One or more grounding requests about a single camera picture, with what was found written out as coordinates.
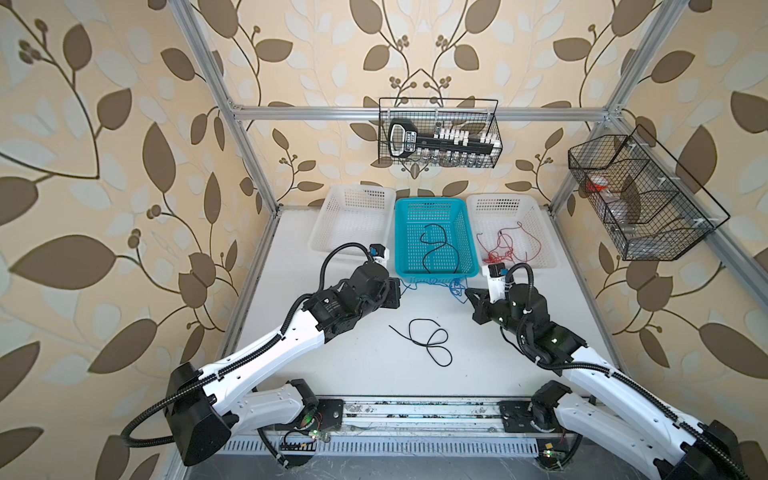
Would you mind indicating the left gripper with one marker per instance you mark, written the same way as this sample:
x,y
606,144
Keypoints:
x,y
390,284

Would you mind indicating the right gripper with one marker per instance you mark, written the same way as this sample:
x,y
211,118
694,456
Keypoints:
x,y
481,304

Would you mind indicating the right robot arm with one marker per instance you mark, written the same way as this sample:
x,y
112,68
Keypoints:
x,y
596,400

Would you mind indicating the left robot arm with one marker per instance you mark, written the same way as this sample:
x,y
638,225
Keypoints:
x,y
313,320

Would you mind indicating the left white plastic basket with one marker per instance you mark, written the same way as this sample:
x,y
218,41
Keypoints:
x,y
353,213

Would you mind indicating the white plastic basket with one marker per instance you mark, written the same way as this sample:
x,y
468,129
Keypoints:
x,y
510,228
353,213

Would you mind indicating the teal plastic basket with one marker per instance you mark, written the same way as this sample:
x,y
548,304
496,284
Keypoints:
x,y
433,240

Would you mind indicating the right white plastic basket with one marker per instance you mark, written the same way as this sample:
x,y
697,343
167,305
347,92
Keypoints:
x,y
510,228

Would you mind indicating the black tool in basket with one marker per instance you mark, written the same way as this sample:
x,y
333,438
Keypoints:
x,y
404,138

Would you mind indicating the red item in side basket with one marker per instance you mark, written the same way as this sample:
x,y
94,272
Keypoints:
x,y
596,184

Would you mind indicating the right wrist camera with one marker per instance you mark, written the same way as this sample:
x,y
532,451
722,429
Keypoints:
x,y
495,274

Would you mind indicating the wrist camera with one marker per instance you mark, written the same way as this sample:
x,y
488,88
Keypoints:
x,y
379,254
495,274

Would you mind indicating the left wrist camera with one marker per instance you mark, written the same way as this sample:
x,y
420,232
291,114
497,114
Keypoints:
x,y
379,254

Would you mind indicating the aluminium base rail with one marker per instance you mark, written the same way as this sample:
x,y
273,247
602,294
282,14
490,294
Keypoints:
x,y
408,414

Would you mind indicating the back black wire basket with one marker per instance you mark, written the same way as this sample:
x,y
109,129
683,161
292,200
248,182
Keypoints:
x,y
473,114

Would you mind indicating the side black wire basket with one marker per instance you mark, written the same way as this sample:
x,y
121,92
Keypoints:
x,y
656,207

